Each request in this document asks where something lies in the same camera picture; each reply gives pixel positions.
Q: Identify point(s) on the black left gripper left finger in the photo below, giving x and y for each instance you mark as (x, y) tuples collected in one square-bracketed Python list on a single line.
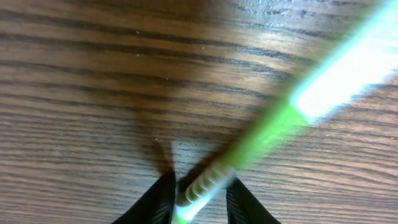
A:
[(155, 206)]

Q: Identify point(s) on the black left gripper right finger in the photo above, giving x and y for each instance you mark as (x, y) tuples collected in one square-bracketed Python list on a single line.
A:
[(244, 208)]

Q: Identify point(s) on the green white toothbrush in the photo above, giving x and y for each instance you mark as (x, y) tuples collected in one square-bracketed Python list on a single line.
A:
[(354, 66)]

